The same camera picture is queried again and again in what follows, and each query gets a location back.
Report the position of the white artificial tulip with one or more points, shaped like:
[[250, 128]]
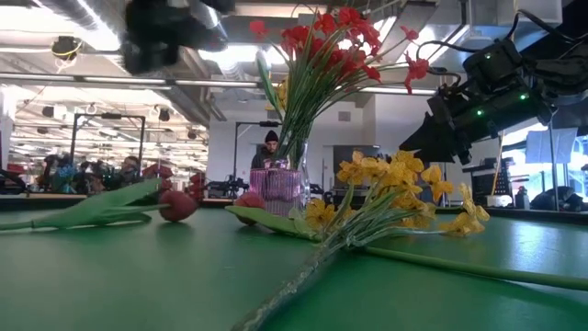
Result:
[[264, 69]]

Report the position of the clear glass vase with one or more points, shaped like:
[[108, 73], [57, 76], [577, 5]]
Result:
[[305, 184]]

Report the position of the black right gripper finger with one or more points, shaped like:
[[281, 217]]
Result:
[[459, 151], [429, 138]]

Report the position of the small dark bottle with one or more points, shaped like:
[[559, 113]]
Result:
[[522, 197]]

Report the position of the silver ventilation duct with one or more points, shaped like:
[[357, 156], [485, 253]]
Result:
[[184, 92]]

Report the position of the black background robot arm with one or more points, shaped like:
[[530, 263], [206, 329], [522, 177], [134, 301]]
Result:
[[227, 186]]

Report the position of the small white box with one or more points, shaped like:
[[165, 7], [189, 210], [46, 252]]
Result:
[[500, 201]]

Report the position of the yellow artificial flower bunch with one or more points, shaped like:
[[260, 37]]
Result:
[[395, 174], [281, 92]]

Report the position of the round black ceiling device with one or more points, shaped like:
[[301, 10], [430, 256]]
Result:
[[65, 47]]

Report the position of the steel appliance cabinet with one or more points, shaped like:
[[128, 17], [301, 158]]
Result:
[[365, 151]]

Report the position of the black upright pole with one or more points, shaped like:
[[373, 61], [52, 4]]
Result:
[[553, 184]]

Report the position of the long ceiling light strip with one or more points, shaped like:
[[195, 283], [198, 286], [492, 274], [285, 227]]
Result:
[[82, 78]]

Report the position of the black ceiling security camera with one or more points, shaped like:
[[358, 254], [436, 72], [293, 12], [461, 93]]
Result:
[[437, 70]]

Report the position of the pink ribbed glass vase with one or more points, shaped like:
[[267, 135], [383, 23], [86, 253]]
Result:
[[275, 188]]

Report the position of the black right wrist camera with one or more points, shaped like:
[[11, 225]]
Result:
[[494, 62]]

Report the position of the black metal frame stand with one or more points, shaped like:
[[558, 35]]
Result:
[[235, 147], [141, 147]]

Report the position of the white board panel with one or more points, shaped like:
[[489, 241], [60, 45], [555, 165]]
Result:
[[459, 184]]

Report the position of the grey wall vent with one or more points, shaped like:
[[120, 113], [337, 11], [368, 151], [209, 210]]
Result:
[[344, 116]]

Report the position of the black hanging lamp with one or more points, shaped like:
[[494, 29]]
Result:
[[164, 115]]

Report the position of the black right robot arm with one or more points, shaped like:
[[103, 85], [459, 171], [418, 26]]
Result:
[[565, 69]]

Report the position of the dark bag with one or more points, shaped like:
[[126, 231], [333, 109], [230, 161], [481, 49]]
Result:
[[558, 197]]

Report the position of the black equipment rack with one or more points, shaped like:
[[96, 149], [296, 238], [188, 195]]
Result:
[[482, 181]]

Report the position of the white reflector sheet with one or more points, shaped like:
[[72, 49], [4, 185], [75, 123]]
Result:
[[551, 144]]

